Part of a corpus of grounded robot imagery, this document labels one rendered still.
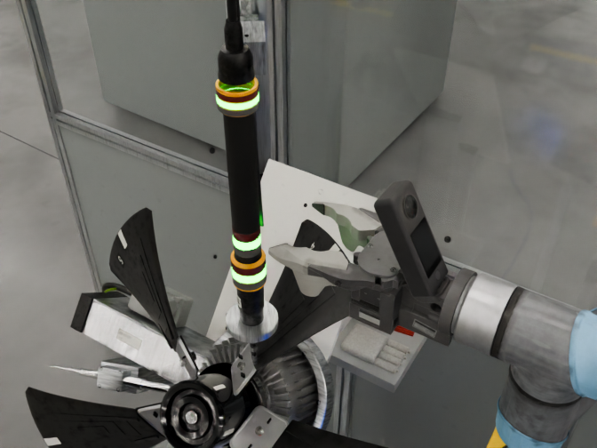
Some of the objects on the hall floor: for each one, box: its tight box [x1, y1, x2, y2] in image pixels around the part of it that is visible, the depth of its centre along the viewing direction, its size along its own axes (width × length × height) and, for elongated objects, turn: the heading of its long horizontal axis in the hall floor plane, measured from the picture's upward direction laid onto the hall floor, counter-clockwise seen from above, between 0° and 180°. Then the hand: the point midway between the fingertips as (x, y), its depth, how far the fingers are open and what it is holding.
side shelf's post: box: [333, 365, 356, 437], centre depth 203 cm, size 4×4×83 cm
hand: (298, 224), depth 79 cm, fingers open, 8 cm apart
